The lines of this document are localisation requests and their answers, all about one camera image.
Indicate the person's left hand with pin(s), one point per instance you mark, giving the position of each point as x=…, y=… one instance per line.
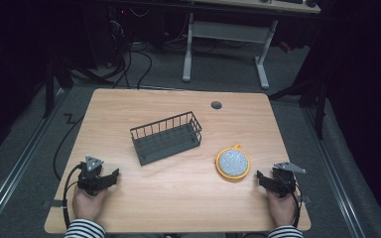
x=86, y=204

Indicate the striped sleeve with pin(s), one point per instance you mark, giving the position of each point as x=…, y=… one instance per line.
x=85, y=228
x=285, y=232

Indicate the striped left sleeve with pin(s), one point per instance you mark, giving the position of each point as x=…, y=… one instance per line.
x=85, y=228

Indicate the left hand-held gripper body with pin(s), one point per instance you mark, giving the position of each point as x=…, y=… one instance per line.
x=90, y=175

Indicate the striped right sleeve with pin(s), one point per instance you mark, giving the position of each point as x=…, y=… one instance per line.
x=285, y=232

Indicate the white-legged desk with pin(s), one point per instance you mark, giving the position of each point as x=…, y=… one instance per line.
x=228, y=33

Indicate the black metal stand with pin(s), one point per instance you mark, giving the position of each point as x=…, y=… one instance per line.
x=56, y=82
x=311, y=95

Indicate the person's right hand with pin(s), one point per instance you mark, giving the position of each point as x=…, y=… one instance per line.
x=281, y=208

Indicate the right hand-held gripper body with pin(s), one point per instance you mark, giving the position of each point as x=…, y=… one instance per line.
x=284, y=178

